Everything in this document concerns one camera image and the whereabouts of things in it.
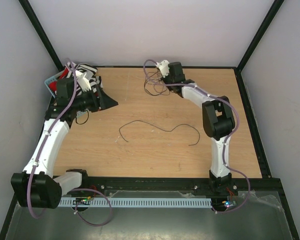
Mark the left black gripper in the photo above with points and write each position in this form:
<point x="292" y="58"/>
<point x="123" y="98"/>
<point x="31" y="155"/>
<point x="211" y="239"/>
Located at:
<point x="102" y="102"/>

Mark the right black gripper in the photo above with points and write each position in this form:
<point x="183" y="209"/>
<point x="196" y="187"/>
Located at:
<point x="165" y="79"/>

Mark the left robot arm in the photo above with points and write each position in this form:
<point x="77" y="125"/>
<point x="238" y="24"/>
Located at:
<point x="36" y="186"/>

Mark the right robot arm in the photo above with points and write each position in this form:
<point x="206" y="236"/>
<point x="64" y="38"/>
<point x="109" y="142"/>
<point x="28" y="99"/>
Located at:
<point x="217" y="118"/>

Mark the light blue plastic basket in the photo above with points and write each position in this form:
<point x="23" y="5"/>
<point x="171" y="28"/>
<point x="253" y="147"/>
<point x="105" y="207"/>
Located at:
<point x="51" y="84"/>

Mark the zebra striped cloth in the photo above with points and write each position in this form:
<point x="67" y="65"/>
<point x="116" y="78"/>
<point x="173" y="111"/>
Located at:
<point x="83" y="67"/>

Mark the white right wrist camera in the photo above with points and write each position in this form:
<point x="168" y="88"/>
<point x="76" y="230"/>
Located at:
<point x="163" y="67"/>

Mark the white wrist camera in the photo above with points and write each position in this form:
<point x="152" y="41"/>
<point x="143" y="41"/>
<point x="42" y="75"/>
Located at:
<point x="163" y="67"/>
<point x="83" y="80"/>

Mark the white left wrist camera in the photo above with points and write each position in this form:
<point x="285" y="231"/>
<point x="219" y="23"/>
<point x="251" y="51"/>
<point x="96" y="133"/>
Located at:
<point x="83" y="80"/>

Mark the light blue slotted cable duct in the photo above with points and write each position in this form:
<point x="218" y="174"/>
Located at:
<point x="200" y="203"/>

